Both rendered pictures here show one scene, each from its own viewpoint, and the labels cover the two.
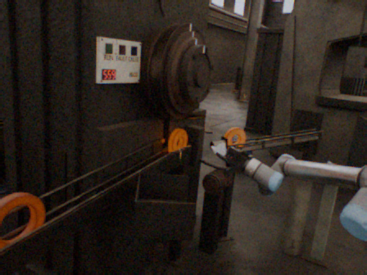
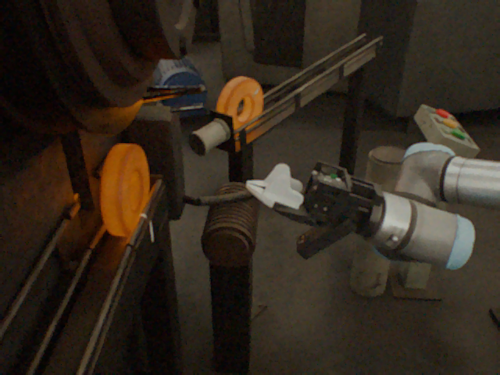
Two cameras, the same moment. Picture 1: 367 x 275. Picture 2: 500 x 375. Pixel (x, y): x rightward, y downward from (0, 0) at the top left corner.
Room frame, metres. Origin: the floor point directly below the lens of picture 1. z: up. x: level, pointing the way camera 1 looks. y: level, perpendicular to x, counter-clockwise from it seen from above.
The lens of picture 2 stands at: (1.03, 0.11, 1.14)
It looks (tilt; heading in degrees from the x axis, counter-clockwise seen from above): 31 degrees down; 334
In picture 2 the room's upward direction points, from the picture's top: straight up
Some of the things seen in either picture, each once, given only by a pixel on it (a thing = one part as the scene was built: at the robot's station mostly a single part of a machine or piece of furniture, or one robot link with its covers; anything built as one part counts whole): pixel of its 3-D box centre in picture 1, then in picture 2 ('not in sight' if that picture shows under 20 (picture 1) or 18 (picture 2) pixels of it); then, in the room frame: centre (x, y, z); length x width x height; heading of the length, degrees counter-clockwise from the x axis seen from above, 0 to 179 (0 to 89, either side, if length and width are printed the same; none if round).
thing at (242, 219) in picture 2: (215, 209); (233, 283); (1.89, -0.27, 0.27); 0.22 x 0.13 x 0.53; 150
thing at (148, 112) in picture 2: (192, 145); (155, 165); (1.89, -0.09, 0.68); 0.11 x 0.08 x 0.24; 60
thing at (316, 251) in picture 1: (325, 213); (428, 208); (1.89, -0.96, 0.31); 0.24 x 0.16 x 0.62; 150
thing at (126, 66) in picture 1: (120, 61); not in sight; (1.44, 0.28, 1.15); 0.26 x 0.02 x 0.18; 150
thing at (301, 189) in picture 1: (296, 214); (377, 226); (1.94, -0.81, 0.26); 0.12 x 0.12 x 0.52
